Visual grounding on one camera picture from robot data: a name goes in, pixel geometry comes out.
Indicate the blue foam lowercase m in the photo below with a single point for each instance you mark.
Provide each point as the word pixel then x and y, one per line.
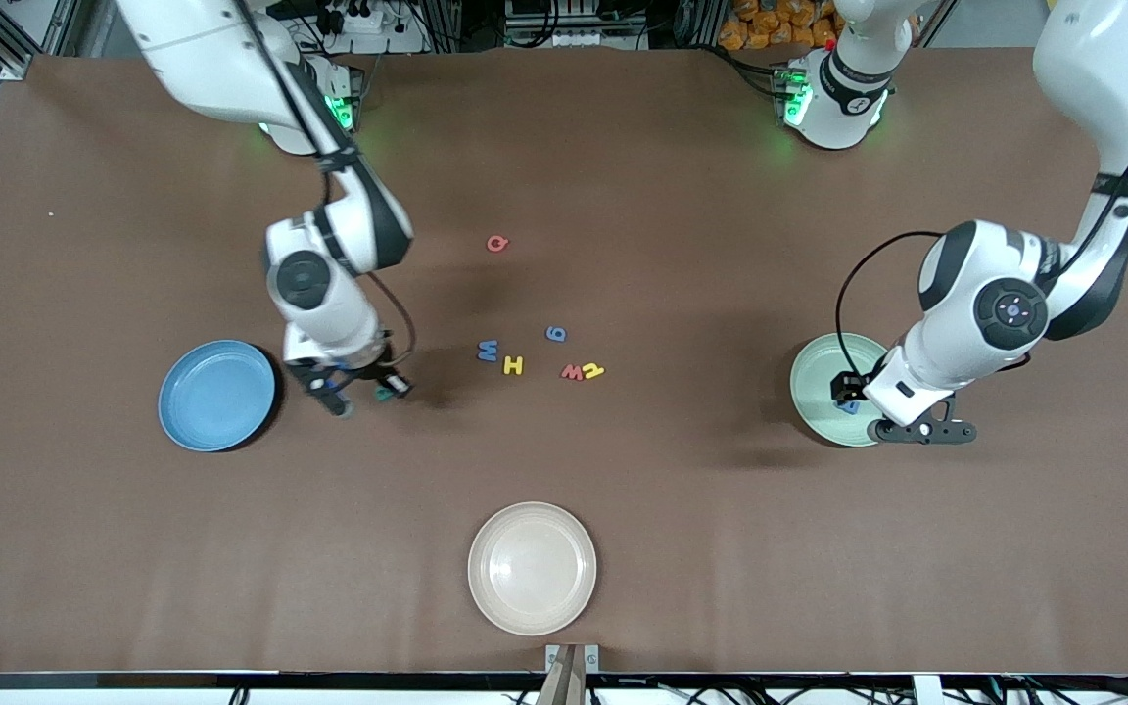
pixel 850 407

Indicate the orange objects pile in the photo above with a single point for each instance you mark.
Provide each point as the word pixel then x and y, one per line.
pixel 760 24

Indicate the blue foam lowercase g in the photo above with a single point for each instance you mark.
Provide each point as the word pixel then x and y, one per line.
pixel 562 334

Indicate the blue foam uppercase M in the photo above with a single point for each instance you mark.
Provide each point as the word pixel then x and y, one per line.
pixel 488 351

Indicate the yellow foam uppercase H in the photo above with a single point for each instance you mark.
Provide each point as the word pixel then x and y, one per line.
pixel 513 365

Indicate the blue plate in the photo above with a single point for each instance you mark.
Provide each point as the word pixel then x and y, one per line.
pixel 216 397

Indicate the green plate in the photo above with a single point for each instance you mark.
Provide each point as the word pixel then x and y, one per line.
pixel 814 382

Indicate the beige plate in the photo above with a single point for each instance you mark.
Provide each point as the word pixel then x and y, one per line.
pixel 532 568

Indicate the white power strip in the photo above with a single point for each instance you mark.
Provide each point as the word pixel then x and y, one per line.
pixel 378 39

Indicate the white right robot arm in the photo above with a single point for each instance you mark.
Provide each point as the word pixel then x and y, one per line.
pixel 329 304

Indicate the brown table cover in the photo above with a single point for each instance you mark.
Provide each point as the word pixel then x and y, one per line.
pixel 564 460

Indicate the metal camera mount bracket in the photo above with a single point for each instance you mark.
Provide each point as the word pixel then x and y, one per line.
pixel 572 676

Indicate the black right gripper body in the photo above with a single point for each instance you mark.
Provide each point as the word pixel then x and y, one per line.
pixel 368 372

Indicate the yellow foam lowercase h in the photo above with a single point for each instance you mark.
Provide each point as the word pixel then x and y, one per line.
pixel 594 371

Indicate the pink foam lowercase w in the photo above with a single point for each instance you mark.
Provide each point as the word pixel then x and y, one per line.
pixel 572 373

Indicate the pink foam letter Q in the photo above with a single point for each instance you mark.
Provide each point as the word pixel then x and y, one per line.
pixel 491 245

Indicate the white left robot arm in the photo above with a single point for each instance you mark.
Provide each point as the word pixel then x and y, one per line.
pixel 975 313

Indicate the background equipment box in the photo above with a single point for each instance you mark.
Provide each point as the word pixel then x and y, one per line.
pixel 574 29

